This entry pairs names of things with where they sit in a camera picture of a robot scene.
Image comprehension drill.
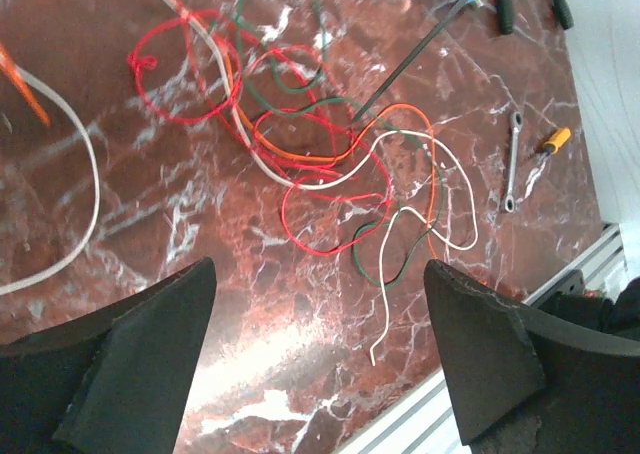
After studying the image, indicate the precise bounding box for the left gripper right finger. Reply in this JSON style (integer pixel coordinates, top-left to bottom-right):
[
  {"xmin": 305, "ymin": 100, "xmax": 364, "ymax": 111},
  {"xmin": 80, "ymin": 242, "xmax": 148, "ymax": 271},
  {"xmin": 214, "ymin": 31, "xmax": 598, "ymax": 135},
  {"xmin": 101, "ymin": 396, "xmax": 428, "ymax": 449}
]
[{"xmin": 424, "ymin": 260, "xmax": 639, "ymax": 453}]

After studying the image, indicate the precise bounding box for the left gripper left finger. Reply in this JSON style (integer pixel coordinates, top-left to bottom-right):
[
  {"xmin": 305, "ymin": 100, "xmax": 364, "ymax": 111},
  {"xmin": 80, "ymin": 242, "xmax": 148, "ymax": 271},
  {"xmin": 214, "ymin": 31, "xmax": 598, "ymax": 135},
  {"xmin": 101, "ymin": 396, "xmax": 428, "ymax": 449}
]
[{"xmin": 1, "ymin": 257, "xmax": 217, "ymax": 453}]

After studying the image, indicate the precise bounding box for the green wire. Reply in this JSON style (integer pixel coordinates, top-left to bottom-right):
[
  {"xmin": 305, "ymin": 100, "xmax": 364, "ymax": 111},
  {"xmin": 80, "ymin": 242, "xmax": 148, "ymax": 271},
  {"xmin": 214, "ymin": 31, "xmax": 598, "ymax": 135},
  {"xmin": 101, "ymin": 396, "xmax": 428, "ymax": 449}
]
[{"xmin": 209, "ymin": 0, "xmax": 446, "ymax": 290}]

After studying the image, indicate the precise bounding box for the white wire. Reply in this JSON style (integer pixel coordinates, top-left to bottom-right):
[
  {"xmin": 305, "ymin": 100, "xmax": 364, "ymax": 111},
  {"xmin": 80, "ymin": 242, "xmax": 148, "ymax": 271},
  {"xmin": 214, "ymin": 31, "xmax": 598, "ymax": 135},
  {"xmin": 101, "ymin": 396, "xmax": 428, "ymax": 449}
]
[{"xmin": 0, "ymin": 0, "xmax": 479, "ymax": 368}]

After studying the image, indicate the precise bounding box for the orange wire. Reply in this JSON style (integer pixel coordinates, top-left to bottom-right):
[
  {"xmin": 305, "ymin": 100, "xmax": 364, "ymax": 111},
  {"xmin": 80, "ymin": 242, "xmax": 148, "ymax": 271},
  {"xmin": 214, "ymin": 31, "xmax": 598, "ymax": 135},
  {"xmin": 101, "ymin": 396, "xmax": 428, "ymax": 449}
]
[{"xmin": 0, "ymin": 43, "xmax": 441, "ymax": 265}]

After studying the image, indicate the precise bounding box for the black zip tie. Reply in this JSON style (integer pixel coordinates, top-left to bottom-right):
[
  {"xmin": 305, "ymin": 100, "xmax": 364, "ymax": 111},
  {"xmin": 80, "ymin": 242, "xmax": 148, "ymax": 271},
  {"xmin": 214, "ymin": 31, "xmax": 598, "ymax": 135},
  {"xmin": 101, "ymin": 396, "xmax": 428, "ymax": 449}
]
[{"xmin": 352, "ymin": 0, "xmax": 469, "ymax": 122}]

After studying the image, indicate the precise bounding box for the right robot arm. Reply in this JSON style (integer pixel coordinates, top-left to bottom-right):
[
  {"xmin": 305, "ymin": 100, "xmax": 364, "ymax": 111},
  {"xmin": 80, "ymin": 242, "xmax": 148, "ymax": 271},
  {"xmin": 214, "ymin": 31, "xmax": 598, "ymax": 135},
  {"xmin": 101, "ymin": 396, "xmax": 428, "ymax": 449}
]
[{"xmin": 535, "ymin": 270, "xmax": 639, "ymax": 341}]

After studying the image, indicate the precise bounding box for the silver wrench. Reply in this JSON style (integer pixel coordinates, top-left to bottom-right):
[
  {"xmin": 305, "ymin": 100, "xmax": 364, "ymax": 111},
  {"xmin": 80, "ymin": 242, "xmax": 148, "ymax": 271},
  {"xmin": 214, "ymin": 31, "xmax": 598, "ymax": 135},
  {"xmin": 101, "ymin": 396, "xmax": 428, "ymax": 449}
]
[{"xmin": 503, "ymin": 111, "xmax": 523, "ymax": 213}]

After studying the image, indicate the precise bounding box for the black screwdriver far right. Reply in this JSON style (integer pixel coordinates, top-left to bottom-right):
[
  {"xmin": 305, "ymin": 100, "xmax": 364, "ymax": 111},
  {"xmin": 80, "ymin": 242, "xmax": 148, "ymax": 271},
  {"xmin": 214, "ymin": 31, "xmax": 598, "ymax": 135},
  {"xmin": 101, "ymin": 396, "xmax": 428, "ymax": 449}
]
[{"xmin": 550, "ymin": 0, "xmax": 574, "ymax": 30}]

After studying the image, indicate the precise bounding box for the orange handle tool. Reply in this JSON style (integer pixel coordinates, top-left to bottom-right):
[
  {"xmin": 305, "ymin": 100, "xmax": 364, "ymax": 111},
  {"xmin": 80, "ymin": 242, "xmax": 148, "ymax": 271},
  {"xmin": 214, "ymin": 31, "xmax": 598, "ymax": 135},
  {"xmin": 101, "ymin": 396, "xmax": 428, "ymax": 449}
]
[{"xmin": 532, "ymin": 127, "xmax": 572, "ymax": 159}]

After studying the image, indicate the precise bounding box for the black handle screwdriver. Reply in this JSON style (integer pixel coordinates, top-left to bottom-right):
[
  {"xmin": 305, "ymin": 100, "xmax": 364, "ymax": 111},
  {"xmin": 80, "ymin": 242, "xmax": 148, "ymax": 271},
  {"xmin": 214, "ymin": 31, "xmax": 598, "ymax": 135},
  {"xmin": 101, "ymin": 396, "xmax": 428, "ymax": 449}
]
[{"xmin": 495, "ymin": 0, "xmax": 514, "ymax": 35}]

